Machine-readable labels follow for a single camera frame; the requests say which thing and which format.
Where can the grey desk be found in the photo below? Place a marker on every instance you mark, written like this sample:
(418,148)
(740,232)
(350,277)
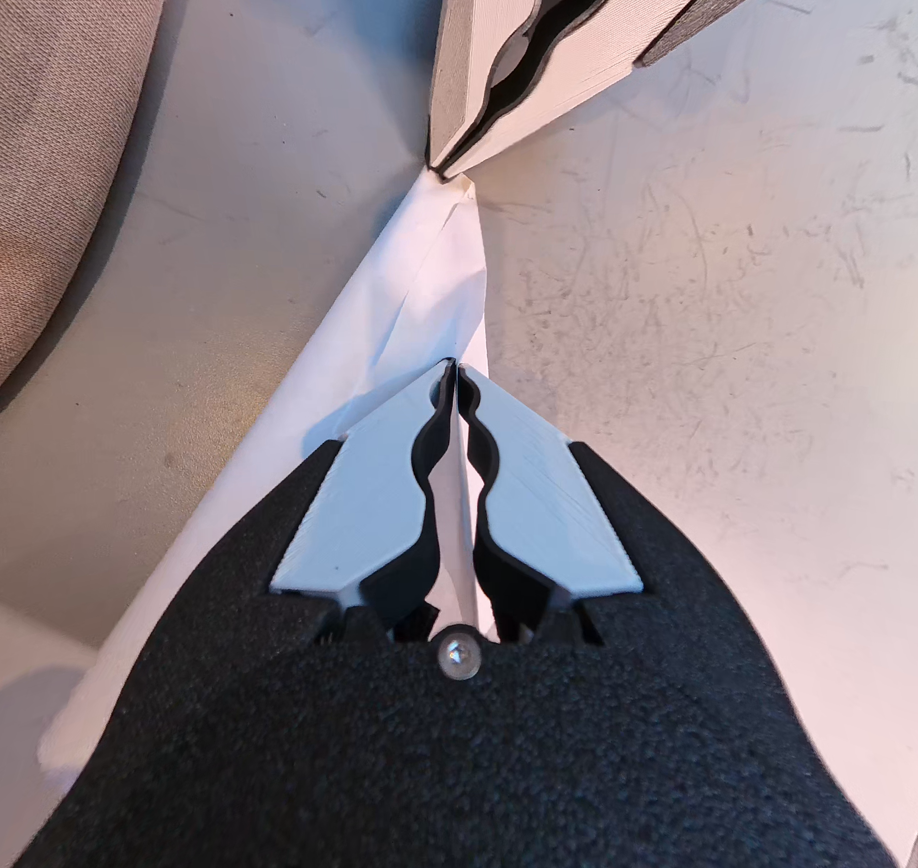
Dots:
(681,272)

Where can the white paper sheet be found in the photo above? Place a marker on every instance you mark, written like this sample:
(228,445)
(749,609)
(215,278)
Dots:
(401,294)

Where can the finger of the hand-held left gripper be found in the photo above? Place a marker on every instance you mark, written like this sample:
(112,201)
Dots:
(495,7)
(631,14)

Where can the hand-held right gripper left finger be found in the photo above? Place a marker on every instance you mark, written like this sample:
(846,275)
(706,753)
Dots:
(358,516)

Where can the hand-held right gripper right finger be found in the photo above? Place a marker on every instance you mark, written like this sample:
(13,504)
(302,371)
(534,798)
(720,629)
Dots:
(552,516)

